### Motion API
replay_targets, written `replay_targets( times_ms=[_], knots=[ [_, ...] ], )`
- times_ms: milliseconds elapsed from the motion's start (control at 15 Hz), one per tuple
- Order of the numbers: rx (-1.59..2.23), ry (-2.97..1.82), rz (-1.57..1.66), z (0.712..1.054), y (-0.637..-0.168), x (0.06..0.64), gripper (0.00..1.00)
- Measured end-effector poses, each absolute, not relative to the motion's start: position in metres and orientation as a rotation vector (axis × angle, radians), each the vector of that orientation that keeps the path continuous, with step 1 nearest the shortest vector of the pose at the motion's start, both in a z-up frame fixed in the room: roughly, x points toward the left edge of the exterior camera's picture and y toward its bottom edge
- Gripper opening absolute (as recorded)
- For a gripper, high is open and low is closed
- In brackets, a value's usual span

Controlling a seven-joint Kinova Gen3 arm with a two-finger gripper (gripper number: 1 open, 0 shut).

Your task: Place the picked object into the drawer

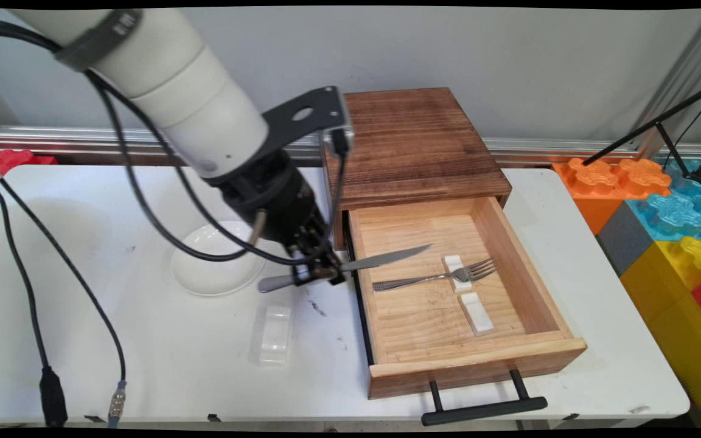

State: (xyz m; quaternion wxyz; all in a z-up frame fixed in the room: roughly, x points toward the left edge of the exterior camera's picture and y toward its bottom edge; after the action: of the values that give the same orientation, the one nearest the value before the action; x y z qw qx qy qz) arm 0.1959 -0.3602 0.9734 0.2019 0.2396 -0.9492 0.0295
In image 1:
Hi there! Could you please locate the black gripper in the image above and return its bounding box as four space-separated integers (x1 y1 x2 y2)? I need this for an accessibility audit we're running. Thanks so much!
220 149 347 287

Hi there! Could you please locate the silver metal table knife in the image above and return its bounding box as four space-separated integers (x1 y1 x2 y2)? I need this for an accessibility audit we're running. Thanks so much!
257 244 433 294

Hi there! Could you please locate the silver metal fork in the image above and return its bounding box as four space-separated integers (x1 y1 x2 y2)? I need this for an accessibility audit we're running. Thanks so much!
372 258 498 292

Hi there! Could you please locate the white cutlery rest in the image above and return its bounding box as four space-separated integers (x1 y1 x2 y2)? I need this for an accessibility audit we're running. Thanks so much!
458 292 495 336
442 255 474 293
258 306 293 366

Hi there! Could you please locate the white round plate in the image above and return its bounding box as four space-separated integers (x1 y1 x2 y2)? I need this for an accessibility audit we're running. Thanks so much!
171 220 266 297

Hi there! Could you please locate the light wooden drawer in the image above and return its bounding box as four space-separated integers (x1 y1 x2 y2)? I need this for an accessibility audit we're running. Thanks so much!
344 196 588 400

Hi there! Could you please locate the dark wooden drawer cabinet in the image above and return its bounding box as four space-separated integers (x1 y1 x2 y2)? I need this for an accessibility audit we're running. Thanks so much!
320 87 513 251

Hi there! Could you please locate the orange giant building block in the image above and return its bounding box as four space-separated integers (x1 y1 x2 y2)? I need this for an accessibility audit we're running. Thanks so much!
553 157 672 235

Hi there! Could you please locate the grey giant building block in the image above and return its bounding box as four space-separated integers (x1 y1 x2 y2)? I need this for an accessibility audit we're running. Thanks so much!
596 201 655 277

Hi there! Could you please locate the yellow giant building block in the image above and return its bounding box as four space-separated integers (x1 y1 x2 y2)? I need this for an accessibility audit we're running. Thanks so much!
620 236 701 428

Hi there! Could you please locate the black tripod stand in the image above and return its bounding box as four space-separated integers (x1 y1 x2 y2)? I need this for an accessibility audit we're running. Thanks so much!
582 79 701 186

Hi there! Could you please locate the blue giant building block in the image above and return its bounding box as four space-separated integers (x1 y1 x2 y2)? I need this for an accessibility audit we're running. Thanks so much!
624 159 701 241

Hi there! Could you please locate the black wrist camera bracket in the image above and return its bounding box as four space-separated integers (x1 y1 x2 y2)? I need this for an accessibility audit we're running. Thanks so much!
259 86 352 160

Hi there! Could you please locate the black bar drawer handle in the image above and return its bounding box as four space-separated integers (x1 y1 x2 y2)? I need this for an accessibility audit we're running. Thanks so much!
420 369 549 426

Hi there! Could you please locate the thin black cable metal connector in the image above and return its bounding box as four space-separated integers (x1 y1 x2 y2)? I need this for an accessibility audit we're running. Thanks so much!
0 24 269 428

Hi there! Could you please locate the horizontal aluminium rail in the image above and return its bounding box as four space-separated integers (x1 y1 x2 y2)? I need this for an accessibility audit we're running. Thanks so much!
0 126 701 161

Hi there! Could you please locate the thick black cable with plug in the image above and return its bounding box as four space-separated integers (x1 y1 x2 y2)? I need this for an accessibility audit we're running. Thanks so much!
0 17 351 428

